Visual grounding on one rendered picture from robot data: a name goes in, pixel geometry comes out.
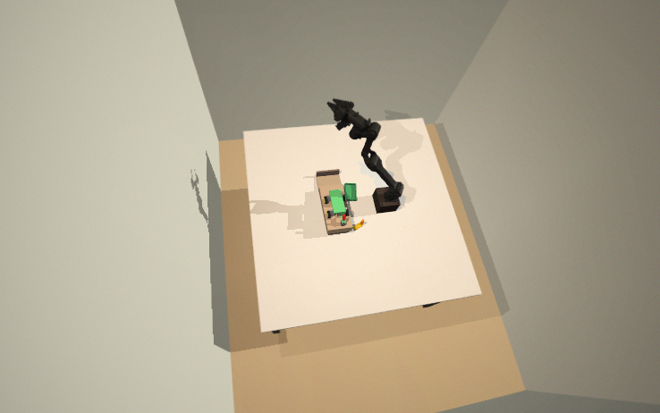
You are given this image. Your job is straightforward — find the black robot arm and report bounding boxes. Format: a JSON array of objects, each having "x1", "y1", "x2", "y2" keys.
[{"x1": 335, "y1": 115, "x2": 404, "y2": 202}]

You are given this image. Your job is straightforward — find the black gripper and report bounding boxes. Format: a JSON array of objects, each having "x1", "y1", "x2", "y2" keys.
[{"x1": 327, "y1": 99, "x2": 360, "y2": 124}]

